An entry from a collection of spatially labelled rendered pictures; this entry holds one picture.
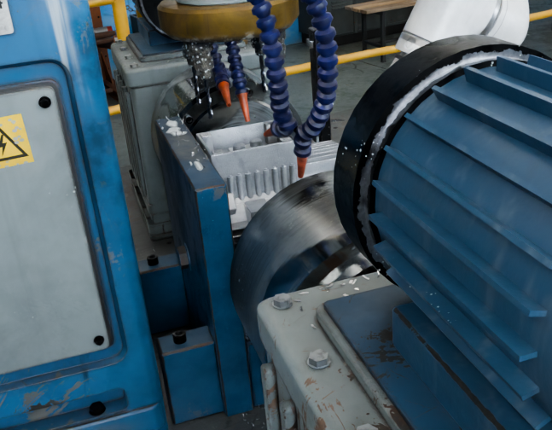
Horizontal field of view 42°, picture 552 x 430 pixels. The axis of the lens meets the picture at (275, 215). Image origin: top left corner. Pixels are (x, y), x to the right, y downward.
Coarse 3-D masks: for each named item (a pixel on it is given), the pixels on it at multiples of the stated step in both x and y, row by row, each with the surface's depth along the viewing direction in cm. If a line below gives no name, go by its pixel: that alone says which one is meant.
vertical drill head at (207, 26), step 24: (168, 0) 93; (192, 0) 87; (216, 0) 86; (240, 0) 86; (264, 0) 87; (288, 0) 88; (168, 24) 88; (192, 24) 86; (216, 24) 85; (240, 24) 85; (288, 24) 90; (192, 48) 89
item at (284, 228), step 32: (288, 192) 80; (320, 192) 77; (256, 224) 80; (288, 224) 75; (320, 224) 72; (256, 256) 77; (288, 256) 71; (320, 256) 68; (352, 256) 67; (256, 288) 74; (288, 288) 68; (256, 320) 74
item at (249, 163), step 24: (216, 144) 105; (240, 144) 101; (264, 144) 106; (288, 144) 97; (216, 168) 96; (240, 168) 97; (264, 168) 98; (288, 168) 99; (240, 192) 98; (264, 192) 99
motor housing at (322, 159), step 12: (312, 144) 106; (324, 144) 106; (336, 144) 105; (312, 156) 103; (324, 156) 102; (312, 168) 101; (324, 168) 102; (240, 204) 98; (240, 216) 98; (240, 228) 96
